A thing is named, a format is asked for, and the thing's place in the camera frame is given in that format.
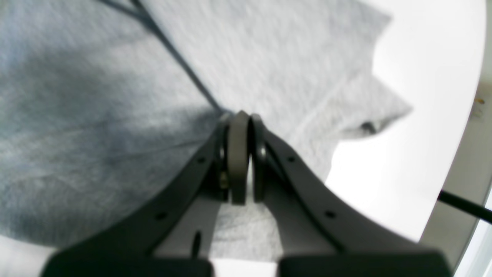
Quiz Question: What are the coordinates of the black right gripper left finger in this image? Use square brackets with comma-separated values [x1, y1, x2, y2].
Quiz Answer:
[42, 111, 249, 277]

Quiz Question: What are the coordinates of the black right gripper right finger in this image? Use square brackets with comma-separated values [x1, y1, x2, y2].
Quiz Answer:
[250, 114, 450, 277]

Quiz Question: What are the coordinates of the grey T-shirt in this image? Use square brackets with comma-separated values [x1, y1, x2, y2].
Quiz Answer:
[1, 0, 411, 248]

